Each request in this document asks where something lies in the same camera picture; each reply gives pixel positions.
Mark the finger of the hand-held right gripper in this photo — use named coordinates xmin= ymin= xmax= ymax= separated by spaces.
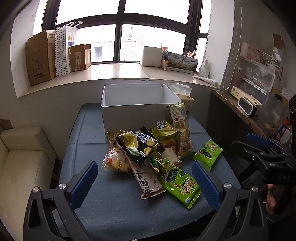
xmin=246 ymin=133 xmax=289 ymax=154
xmin=232 ymin=140 xmax=281 ymax=167

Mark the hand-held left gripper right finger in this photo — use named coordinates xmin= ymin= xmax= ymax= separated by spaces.
xmin=191 ymin=161 xmax=270 ymax=241

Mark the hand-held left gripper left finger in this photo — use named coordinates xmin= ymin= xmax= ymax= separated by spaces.
xmin=23 ymin=161 xmax=99 ymax=241

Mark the small green seaweed packet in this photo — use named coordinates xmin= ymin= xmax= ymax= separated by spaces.
xmin=192 ymin=139 xmax=224 ymax=171

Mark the white orange bread packet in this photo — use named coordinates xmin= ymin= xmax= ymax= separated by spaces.
xmin=102 ymin=145 xmax=134 ymax=175

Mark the dark green snack packet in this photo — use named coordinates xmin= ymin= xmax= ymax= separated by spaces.
xmin=147 ymin=157 xmax=170 ymax=178

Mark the brown white long snack packet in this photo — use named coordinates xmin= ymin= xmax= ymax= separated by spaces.
xmin=126 ymin=153 xmax=166 ymax=200

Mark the yellow green chip bag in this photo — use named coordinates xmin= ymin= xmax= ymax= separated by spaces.
xmin=151 ymin=120 xmax=178 ymax=149

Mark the black yellow chip bag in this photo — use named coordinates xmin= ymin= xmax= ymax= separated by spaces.
xmin=115 ymin=126 xmax=166 ymax=165

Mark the tall beige snack packet strip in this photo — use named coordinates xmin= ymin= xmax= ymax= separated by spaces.
xmin=166 ymin=101 xmax=196 ymax=159

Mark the white cardboard box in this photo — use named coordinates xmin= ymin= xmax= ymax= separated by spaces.
xmin=101 ymin=83 xmax=183 ymax=138

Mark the person's right hand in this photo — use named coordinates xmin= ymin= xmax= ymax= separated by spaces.
xmin=266 ymin=184 xmax=277 ymax=215

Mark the large green seaweed packet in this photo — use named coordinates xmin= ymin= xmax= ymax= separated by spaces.
xmin=158 ymin=162 xmax=202 ymax=209

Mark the clear acrylic box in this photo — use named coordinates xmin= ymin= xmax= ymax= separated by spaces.
xmin=258 ymin=91 xmax=289 ymax=137

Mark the white desk clock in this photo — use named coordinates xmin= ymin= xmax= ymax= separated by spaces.
xmin=238 ymin=97 xmax=258 ymax=116

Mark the blue table cloth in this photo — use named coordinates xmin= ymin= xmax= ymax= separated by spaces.
xmin=58 ymin=103 xmax=241 ymax=241

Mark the wooden side shelf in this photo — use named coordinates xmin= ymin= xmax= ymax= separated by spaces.
xmin=211 ymin=89 xmax=278 ymax=139

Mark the cream green carton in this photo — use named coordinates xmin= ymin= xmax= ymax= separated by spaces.
xmin=231 ymin=86 xmax=263 ymax=106

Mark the cream leather sofa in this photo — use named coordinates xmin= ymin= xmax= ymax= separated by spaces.
xmin=0 ymin=126 xmax=57 ymax=232

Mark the clear acrylic drawer organizer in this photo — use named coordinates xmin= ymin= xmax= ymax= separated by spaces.
xmin=231 ymin=43 xmax=284 ymax=93

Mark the white tube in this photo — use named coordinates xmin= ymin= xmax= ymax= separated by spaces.
xmin=193 ymin=75 xmax=219 ymax=86

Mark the tissue box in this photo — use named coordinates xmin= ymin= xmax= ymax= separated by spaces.
xmin=168 ymin=83 xmax=195 ymax=111

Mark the white pump bottle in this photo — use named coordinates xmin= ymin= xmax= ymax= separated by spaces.
xmin=199 ymin=60 xmax=210 ymax=78

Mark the long landscape print box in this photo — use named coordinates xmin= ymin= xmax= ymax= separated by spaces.
xmin=162 ymin=51 xmax=199 ymax=75

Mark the small brown cardboard box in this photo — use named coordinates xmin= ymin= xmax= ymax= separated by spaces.
xmin=69 ymin=44 xmax=92 ymax=72

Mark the large brown cardboard box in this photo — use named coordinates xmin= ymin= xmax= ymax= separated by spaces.
xmin=25 ymin=30 xmax=57 ymax=87

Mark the white square box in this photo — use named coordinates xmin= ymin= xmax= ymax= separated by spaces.
xmin=140 ymin=46 xmax=165 ymax=68

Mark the white bag with coloured squares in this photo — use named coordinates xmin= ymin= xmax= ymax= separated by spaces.
xmin=66 ymin=21 xmax=83 ymax=73

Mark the beaded blind cord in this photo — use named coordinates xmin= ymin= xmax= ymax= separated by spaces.
xmin=223 ymin=0 xmax=243 ymax=91

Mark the black window frame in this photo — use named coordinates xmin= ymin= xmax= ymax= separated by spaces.
xmin=43 ymin=0 xmax=212 ymax=63

